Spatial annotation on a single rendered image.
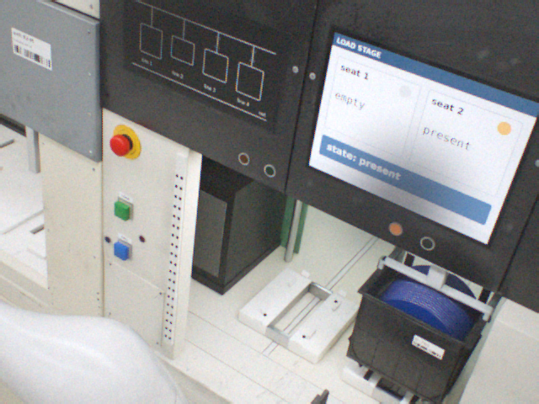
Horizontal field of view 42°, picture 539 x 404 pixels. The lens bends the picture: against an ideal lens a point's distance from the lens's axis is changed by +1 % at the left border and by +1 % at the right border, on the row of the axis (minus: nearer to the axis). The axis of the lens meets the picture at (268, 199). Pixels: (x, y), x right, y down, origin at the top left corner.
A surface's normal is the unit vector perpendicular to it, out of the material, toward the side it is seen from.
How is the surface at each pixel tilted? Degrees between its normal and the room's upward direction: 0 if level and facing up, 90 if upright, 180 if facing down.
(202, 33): 90
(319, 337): 0
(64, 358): 42
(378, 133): 90
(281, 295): 0
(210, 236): 90
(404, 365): 90
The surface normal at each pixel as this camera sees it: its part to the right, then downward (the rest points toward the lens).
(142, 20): -0.54, 0.41
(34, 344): -0.07, -0.34
